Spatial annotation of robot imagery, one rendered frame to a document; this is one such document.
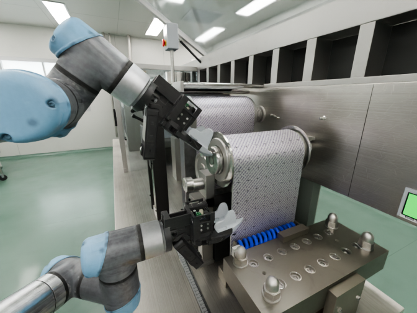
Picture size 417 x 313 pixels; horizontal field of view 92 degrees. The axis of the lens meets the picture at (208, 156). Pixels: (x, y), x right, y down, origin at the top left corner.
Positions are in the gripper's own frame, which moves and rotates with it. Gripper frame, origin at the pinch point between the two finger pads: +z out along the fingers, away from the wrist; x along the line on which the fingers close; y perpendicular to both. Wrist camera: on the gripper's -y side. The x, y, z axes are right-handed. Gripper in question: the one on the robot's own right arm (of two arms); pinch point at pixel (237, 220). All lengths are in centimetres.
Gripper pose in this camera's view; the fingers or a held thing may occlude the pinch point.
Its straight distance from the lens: 56.8
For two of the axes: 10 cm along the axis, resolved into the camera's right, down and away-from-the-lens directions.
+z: 9.1, -1.3, 4.0
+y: 0.0, -9.5, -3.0
